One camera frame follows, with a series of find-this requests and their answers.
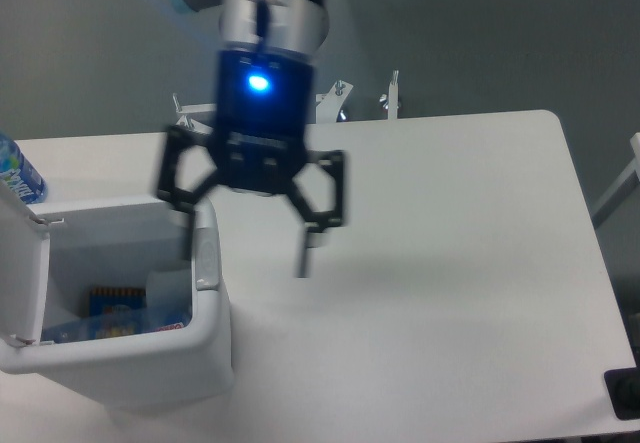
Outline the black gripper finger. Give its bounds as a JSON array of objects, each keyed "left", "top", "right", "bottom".
[
  {"left": 155, "top": 125, "right": 220, "bottom": 261},
  {"left": 285, "top": 150, "right": 347, "bottom": 278}
]

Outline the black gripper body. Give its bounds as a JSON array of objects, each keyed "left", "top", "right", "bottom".
[{"left": 209, "top": 50, "right": 314, "bottom": 195}]

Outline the clear crushed plastic bottle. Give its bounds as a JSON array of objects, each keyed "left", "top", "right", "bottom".
[{"left": 41, "top": 307, "right": 192, "bottom": 344}]

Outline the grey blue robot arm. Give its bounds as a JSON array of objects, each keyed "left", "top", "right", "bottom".
[{"left": 156, "top": 0, "right": 347, "bottom": 251}]

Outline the white trash can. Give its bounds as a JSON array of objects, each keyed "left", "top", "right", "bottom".
[{"left": 1, "top": 188, "right": 234, "bottom": 407}]

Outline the blue labelled water bottle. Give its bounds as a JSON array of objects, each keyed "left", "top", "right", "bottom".
[{"left": 1, "top": 134, "right": 48, "bottom": 204}]

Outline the blue orange snack packet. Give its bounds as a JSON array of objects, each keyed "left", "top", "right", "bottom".
[{"left": 89, "top": 287, "right": 146, "bottom": 339}]

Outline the black clamp table edge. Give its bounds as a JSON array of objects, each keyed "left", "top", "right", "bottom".
[{"left": 604, "top": 367, "right": 639, "bottom": 421}]

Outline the white bracket left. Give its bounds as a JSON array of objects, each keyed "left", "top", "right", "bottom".
[{"left": 172, "top": 93, "right": 217, "bottom": 133}]

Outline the white bracket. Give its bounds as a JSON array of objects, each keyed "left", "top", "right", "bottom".
[
  {"left": 378, "top": 69, "right": 402, "bottom": 120},
  {"left": 172, "top": 93, "right": 217, "bottom": 133},
  {"left": 315, "top": 80, "right": 354, "bottom": 124}
]

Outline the white bracket middle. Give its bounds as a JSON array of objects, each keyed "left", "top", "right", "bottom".
[{"left": 315, "top": 80, "right": 354, "bottom": 124}]

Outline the white bracket right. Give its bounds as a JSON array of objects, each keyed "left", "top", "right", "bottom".
[{"left": 378, "top": 69, "right": 402, "bottom": 120}]

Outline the white frame right edge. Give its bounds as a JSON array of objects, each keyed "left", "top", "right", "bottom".
[{"left": 591, "top": 133, "right": 639, "bottom": 229}]

